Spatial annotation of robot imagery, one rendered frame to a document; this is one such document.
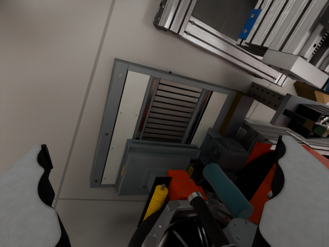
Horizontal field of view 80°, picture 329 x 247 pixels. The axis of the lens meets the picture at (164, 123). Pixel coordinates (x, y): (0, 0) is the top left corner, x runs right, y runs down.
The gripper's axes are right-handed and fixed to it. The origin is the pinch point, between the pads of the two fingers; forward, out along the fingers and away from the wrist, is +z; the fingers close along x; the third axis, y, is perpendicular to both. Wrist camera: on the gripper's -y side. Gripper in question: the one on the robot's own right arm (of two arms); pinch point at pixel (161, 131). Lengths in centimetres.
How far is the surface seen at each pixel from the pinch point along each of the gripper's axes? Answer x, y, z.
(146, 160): -12, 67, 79
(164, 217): -2, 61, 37
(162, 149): -3, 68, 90
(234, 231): 19, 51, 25
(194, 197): 7.3, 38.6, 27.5
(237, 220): 22, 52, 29
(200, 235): 13, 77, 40
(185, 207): 7, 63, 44
